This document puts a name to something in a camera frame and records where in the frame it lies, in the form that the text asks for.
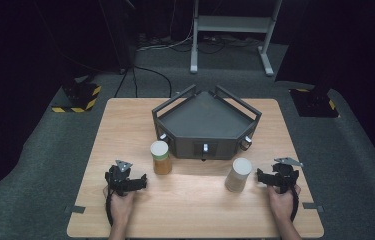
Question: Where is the beige jar with white lid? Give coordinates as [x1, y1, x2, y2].
[224, 157, 253, 193]

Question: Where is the grey tape strip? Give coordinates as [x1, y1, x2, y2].
[301, 201, 325, 214]
[64, 205, 87, 215]

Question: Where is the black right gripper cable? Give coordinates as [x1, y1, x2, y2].
[289, 187, 300, 223]

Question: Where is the person's right hand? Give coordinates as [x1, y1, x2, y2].
[267, 184, 302, 224]

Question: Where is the black yellow striped stand base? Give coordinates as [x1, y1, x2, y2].
[51, 81, 103, 114]
[289, 87, 340, 119]

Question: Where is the grey metal stand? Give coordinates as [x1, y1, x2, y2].
[189, 0, 283, 77]

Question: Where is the amber jar with white lid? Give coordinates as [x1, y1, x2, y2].
[150, 140, 173, 176]

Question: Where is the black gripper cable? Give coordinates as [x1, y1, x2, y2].
[104, 190, 115, 228]
[289, 187, 300, 223]

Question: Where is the white floor cable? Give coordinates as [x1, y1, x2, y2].
[137, 18, 195, 53]

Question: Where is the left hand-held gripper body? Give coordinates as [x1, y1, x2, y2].
[104, 159, 134, 198]

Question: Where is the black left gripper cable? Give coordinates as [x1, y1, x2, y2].
[104, 190, 115, 228]

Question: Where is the person's left hand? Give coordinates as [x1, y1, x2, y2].
[102, 185, 137, 228]

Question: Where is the black floor cable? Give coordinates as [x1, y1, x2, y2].
[114, 64, 173, 99]

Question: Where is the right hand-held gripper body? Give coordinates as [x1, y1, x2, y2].
[271, 157, 304, 195]

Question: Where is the dark grey corner rack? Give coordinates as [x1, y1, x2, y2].
[151, 83, 263, 161]

